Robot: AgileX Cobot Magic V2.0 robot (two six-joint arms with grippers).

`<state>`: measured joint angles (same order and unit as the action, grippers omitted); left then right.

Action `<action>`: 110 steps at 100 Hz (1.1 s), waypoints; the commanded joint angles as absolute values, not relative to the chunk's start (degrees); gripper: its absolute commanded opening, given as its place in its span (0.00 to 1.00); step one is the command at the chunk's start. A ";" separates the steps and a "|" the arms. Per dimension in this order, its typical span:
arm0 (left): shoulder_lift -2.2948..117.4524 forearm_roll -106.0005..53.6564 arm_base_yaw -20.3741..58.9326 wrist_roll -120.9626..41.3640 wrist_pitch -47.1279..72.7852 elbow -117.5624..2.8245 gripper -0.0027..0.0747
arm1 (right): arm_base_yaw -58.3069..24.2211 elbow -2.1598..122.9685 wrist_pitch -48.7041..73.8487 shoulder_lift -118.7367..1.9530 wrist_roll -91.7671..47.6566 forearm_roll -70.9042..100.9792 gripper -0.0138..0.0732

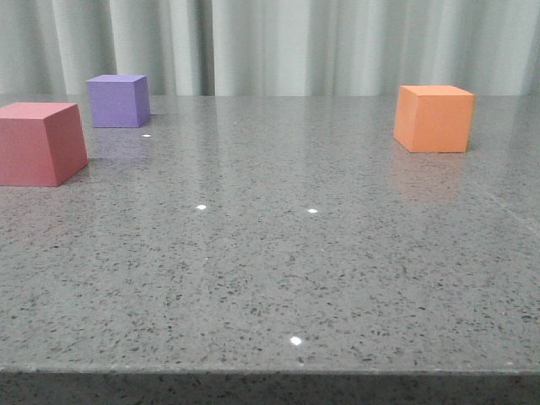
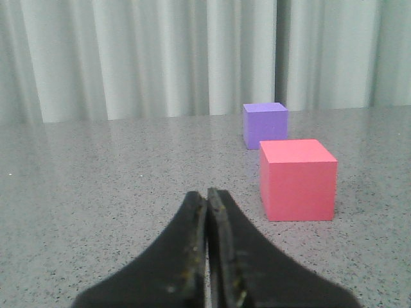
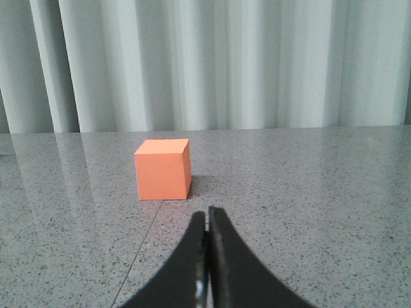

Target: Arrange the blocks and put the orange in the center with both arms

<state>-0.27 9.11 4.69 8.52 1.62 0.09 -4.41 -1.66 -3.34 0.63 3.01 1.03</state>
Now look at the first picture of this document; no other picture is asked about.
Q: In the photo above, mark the orange foam cube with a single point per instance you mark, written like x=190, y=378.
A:
x=433, y=118

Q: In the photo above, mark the purple foam cube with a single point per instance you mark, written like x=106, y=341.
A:
x=119, y=100

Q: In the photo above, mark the red foam cube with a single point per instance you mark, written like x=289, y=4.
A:
x=42, y=143

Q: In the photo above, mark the pale green curtain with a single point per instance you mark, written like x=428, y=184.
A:
x=271, y=47

